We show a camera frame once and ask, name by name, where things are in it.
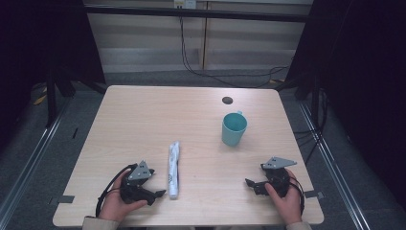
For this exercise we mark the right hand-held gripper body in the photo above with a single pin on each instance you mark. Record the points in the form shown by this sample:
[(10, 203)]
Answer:
[(277, 174)]

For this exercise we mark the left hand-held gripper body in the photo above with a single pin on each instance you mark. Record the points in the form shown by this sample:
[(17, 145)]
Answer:
[(138, 179)]

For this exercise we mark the person's right hand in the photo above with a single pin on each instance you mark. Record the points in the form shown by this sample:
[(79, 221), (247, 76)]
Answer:
[(288, 204)]

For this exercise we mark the person's left hand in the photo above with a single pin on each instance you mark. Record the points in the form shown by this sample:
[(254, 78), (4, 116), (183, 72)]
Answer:
[(115, 204)]

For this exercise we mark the white wrapped tube packet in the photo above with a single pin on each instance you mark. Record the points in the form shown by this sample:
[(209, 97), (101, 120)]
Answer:
[(174, 171)]

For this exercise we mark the grey tape strip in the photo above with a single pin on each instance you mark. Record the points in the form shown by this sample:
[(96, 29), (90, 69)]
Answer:
[(313, 194), (62, 199)]

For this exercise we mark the teal plastic cup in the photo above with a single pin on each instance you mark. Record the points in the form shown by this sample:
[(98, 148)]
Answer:
[(234, 129)]

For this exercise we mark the dark round table grommet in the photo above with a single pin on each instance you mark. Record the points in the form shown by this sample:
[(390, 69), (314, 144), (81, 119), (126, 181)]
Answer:
[(227, 100)]

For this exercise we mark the black metal stand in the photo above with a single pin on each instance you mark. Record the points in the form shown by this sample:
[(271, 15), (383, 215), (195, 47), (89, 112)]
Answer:
[(60, 83), (306, 86)]

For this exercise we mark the dark curtain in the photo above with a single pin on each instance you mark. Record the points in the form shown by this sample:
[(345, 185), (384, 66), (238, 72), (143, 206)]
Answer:
[(360, 80), (41, 41)]

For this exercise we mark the yellow floor object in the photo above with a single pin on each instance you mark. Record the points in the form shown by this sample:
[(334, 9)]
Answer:
[(40, 99)]

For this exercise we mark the metal floor rail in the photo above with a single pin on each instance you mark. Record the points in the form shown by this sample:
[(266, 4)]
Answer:
[(332, 166), (28, 166)]

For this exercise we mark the black horizontal frame bar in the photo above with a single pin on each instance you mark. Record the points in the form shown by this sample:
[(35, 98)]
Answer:
[(198, 13)]

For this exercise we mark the white wall power socket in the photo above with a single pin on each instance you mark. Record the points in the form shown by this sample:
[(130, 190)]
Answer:
[(185, 4)]

